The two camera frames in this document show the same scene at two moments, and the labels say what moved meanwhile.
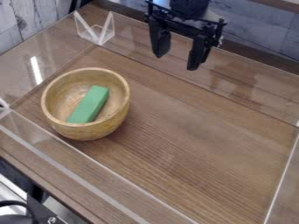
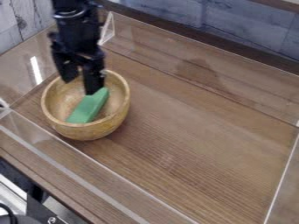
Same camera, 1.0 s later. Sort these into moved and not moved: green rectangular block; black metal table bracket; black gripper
Moved: black gripper
Not moved: black metal table bracket; green rectangular block
